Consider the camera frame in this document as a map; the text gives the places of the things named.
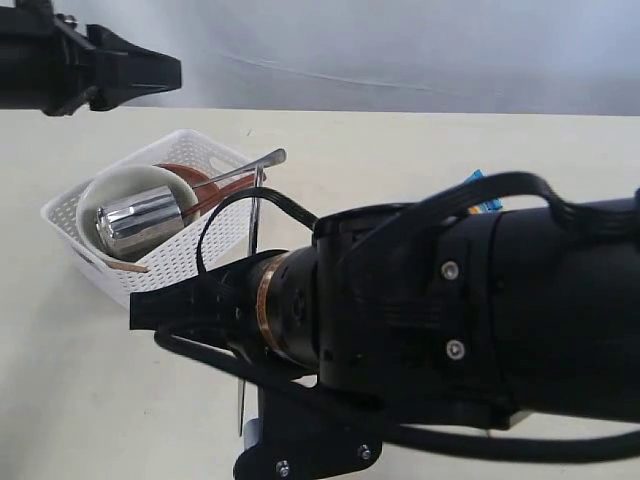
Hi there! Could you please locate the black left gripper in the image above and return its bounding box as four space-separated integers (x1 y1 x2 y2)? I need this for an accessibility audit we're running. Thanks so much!
1 1 181 117

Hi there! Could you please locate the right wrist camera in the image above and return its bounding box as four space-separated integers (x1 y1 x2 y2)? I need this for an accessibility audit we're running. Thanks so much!
242 418 261 450

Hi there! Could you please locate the white ceramic bowl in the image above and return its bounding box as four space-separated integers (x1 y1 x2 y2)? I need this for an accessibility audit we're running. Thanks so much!
76 165 200 263

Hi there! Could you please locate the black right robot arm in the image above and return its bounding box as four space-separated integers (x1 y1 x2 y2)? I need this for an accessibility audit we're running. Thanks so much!
129 186 639 479

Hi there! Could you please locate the steel fork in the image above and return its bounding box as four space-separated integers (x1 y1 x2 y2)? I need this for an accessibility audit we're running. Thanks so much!
234 167 264 437

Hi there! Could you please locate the shiny steel cup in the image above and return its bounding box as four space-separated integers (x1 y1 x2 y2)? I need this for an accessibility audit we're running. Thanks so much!
95 186 185 260

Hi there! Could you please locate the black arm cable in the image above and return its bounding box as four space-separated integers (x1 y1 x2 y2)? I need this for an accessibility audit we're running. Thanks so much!
152 171 640 464

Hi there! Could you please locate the steel spoon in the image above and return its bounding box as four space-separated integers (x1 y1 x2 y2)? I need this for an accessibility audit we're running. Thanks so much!
192 148 287 189

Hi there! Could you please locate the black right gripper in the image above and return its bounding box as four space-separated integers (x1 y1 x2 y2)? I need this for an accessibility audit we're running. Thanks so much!
130 202 510 479

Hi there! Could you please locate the brown wooden spoon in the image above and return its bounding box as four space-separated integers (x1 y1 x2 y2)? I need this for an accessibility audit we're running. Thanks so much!
182 175 254 219

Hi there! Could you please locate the blue potato chips bag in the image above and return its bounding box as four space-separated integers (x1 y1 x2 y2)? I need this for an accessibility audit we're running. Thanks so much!
462 168 504 214

